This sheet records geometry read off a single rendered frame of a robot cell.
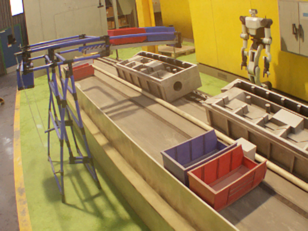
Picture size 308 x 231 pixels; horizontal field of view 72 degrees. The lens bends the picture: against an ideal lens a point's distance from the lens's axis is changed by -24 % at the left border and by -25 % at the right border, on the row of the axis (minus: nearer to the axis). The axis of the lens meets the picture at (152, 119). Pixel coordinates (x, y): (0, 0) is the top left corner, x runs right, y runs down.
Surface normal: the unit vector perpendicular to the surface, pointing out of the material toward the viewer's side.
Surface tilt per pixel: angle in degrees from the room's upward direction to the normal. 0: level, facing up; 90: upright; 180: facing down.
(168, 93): 90
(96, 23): 90
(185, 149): 88
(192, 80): 90
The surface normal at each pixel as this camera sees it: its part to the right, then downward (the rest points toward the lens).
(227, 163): 0.47, 0.30
